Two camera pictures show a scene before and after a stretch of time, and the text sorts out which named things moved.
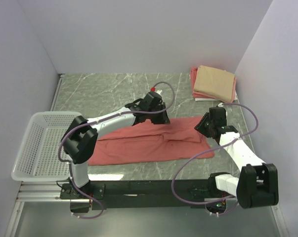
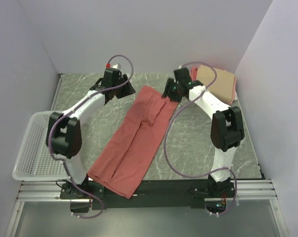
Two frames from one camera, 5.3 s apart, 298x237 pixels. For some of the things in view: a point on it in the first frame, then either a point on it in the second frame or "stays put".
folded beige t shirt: x=215 y=82 stays put
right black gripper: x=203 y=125 -> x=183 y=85
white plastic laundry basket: x=38 y=159 stays put
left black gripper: x=163 y=120 -> x=128 y=90
